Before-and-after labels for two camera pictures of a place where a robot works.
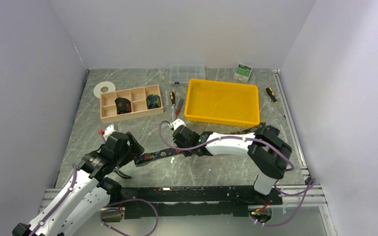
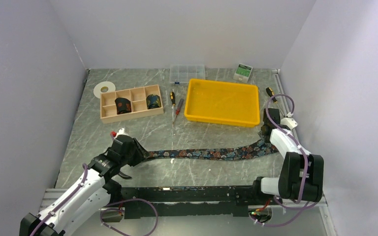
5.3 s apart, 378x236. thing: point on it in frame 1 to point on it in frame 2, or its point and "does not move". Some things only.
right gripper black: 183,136 to 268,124
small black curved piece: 121,173 does not move
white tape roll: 97,89 does not move
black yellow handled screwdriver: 173,97 does not move
